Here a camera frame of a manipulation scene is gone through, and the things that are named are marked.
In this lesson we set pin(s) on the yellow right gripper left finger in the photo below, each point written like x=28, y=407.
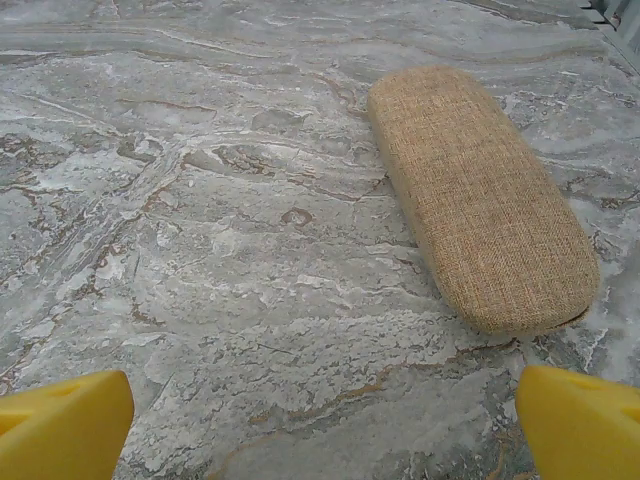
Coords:
x=60, y=430

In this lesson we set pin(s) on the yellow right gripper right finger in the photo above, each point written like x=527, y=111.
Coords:
x=585, y=435

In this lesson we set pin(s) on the tan burlap glasses case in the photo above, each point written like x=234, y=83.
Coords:
x=480, y=200

